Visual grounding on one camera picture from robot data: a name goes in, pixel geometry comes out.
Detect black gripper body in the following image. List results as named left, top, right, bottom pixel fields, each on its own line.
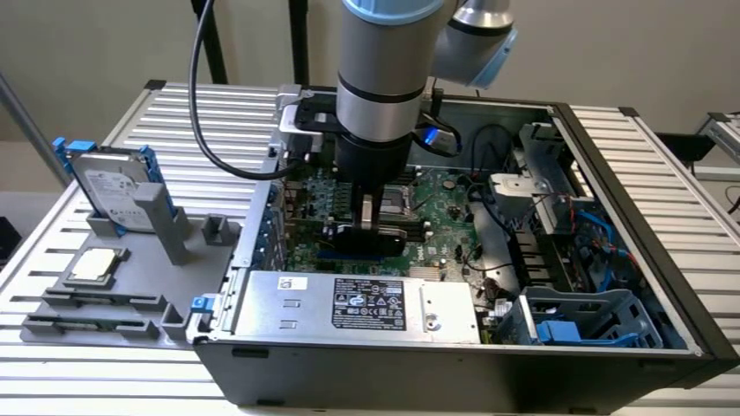
left=335, top=133, right=415, bottom=197

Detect CPU socket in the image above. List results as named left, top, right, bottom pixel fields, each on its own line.
left=379, top=185, right=420, bottom=218

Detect blue-lit USB plug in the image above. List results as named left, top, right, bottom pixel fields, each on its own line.
left=412, top=124, right=463, bottom=158

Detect green motherboard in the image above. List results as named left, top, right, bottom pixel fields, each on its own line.
left=275, top=163, right=512, bottom=287

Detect silver chipset heatsink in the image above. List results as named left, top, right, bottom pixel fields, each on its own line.
left=408, top=265, right=446, bottom=283

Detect grey power supply unit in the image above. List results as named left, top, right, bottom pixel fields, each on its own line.
left=231, top=270, right=483, bottom=346

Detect metal drive cage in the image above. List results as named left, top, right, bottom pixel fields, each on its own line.
left=488, top=122, right=598, bottom=236

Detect black stand leg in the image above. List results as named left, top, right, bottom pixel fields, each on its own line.
left=288, top=0, right=312, bottom=86
left=198, top=0, right=231, bottom=84

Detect blue case latch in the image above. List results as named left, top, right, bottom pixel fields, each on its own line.
left=190, top=293, right=219, bottom=324

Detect black open PC case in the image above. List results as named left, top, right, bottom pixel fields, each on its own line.
left=192, top=84, right=740, bottom=409

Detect grey parts rack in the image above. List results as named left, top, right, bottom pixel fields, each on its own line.
left=19, top=181, right=246, bottom=348

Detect blue-grey disk bay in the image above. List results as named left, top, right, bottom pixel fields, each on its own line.
left=498, top=286, right=664, bottom=348

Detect silver CPU chip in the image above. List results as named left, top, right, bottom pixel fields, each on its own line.
left=64, top=248, right=132, bottom=287

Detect green RAM stick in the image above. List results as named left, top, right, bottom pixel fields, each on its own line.
left=27, top=316, right=146, bottom=332

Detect metal slat side table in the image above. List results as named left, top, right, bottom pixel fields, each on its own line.
left=692, top=111, right=740, bottom=179

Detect grey metal pole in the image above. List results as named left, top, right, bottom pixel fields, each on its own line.
left=0, top=68, right=60, bottom=188

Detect black box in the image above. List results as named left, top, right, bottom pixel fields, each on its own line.
left=0, top=216, right=23, bottom=263

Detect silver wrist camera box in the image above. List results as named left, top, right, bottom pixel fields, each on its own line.
left=276, top=84, right=344, bottom=153

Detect black looped wire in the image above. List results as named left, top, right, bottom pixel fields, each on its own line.
left=468, top=124, right=515, bottom=183

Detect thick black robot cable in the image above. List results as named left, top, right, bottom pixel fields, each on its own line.
left=187, top=0, right=302, bottom=181

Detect blue data wire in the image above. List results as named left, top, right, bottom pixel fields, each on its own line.
left=575, top=206, right=636, bottom=283

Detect hard disk with blue bracket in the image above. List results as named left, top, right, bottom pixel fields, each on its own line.
left=54, top=136, right=171, bottom=237

